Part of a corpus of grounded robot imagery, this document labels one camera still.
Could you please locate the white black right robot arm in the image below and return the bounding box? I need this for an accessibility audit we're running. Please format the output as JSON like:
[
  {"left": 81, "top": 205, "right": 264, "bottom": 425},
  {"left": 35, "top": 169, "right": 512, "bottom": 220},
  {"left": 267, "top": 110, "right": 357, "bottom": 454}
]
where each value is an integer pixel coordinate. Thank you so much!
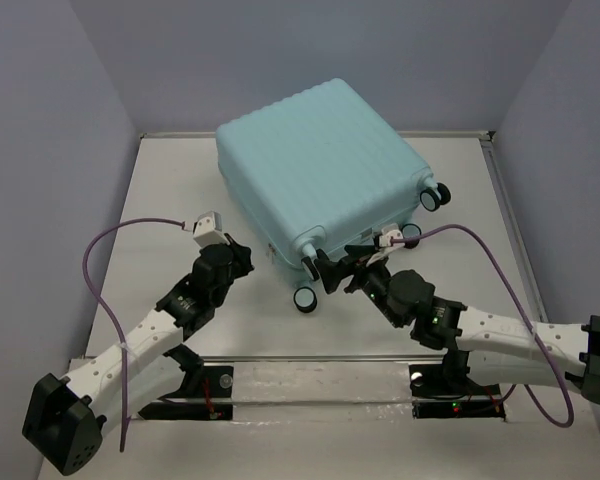
[{"left": 314, "top": 246, "right": 600, "bottom": 405}]

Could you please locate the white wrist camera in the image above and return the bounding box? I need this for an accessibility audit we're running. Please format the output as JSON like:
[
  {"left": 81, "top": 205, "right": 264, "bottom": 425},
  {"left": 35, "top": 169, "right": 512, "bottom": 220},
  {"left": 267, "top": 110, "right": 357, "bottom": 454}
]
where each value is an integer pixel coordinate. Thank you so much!
[
  {"left": 369, "top": 224, "right": 404, "bottom": 263},
  {"left": 193, "top": 211, "right": 228, "bottom": 249}
]

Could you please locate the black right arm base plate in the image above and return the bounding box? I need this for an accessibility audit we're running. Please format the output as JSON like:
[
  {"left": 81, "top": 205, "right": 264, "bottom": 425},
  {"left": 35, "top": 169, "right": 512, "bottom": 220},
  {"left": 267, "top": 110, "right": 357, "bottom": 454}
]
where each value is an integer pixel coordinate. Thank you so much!
[{"left": 409, "top": 363, "right": 506, "bottom": 420}]

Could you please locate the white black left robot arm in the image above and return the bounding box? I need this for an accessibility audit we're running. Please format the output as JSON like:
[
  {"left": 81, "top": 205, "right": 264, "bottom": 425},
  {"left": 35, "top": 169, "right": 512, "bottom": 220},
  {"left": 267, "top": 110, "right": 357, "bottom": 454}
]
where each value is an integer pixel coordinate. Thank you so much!
[{"left": 22, "top": 234, "right": 254, "bottom": 476}]

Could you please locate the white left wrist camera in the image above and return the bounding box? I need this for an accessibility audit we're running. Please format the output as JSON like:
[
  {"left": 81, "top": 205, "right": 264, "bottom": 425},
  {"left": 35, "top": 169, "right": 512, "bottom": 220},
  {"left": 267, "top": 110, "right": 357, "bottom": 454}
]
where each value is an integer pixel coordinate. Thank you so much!
[{"left": 193, "top": 211, "right": 228, "bottom": 249}]

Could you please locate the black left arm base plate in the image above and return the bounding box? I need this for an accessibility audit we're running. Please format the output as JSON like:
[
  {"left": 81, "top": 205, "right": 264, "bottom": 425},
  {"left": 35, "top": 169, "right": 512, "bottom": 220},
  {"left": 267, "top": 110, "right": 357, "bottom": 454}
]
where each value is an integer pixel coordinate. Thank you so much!
[{"left": 137, "top": 365, "right": 234, "bottom": 421}]

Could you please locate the light blue suitcase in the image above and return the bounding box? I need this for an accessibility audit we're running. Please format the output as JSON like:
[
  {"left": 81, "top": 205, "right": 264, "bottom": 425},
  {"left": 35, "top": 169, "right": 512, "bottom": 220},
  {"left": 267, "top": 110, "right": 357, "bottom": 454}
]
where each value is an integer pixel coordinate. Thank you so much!
[{"left": 215, "top": 78, "right": 451, "bottom": 313}]

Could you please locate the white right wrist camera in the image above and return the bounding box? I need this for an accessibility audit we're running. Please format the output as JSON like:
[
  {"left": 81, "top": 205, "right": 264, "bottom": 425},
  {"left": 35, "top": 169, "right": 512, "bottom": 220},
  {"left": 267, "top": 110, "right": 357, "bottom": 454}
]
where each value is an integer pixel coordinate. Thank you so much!
[{"left": 369, "top": 224, "right": 404, "bottom": 263}]

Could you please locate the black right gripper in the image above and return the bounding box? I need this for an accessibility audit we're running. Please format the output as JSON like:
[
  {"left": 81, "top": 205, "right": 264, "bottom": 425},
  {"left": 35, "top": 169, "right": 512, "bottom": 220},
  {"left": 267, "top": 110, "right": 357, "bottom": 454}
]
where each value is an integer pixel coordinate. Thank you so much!
[{"left": 314, "top": 243, "right": 404, "bottom": 328}]

